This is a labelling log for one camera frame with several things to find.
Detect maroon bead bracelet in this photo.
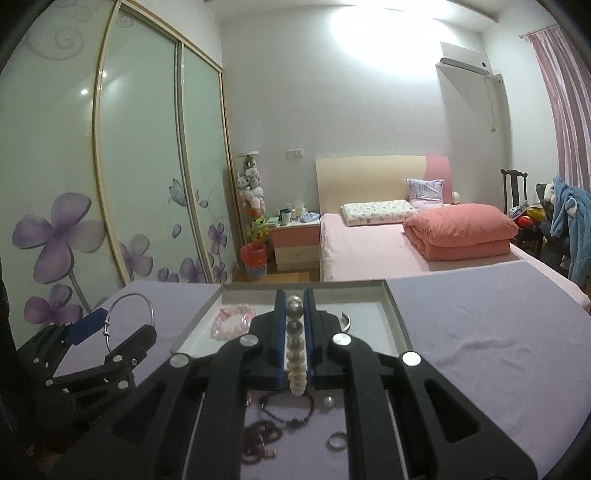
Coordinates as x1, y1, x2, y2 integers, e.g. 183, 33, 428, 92
242, 419, 279, 462

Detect white air conditioner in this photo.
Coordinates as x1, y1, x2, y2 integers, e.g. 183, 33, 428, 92
436, 41, 492, 77

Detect pearl bead bracelet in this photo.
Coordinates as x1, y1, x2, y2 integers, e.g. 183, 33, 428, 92
285, 295, 306, 398

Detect silver hoop bangle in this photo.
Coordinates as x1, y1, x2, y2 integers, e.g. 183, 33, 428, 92
104, 293, 155, 354

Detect plush toy tower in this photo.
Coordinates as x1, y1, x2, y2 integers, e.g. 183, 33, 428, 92
236, 152, 269, 245

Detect black cord bracelet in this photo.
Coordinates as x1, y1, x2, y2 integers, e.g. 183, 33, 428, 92
257, 391, 317, 428

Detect white shallow jewelry box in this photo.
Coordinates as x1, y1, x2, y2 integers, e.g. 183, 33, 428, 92
170, 280, 415, 365

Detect pink curtain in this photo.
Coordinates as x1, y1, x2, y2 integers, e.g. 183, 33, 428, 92
526, 23, 591, 195

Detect colourful toy pile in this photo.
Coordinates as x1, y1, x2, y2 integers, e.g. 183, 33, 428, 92
508, 203, 546, 230

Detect white patterned pillow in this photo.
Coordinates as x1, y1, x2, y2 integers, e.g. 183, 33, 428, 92
341, 200, 420, 228

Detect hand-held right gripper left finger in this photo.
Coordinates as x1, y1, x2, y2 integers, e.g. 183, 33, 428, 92
51, 289, 289, 480

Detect dark wooden chair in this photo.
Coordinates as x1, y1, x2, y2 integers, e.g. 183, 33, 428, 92
501, 168, 546, 259

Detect bed with pink sheet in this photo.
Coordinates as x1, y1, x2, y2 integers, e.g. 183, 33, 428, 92
318, 212, 591, 315

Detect blue garment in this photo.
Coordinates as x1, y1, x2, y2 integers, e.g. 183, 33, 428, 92
549, 175, 591, 287

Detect purple tablecloth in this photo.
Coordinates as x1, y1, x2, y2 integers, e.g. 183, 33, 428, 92
14, 258, 591, 480

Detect floral sliding door wardrobe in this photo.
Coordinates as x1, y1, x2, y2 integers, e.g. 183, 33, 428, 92
0, 0, 236, 352

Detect beige pink headboard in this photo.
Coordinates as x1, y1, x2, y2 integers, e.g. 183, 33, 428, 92
315, 155, 451, 215

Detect pink chunky bead bracelet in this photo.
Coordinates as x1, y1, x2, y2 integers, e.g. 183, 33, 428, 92
211, 305, 256, 341

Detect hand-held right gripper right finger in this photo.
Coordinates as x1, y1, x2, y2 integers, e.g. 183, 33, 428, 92
302, 288, 543, 480

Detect folded pink quilt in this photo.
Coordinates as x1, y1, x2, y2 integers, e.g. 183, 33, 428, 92
403, 203, 520, 261

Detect small lilac pillow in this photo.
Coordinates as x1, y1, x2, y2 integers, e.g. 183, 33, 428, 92
406, 178, 445, 212

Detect pink beige nightstand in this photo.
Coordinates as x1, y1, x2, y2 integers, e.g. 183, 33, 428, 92
269, 217, 321, 273

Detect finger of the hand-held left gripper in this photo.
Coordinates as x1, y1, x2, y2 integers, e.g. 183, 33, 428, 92
46, 324, 158, 393
16, 309, 110, 384

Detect trash bin with red bag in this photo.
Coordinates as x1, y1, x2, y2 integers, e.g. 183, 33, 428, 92
240, 242, 269, 280

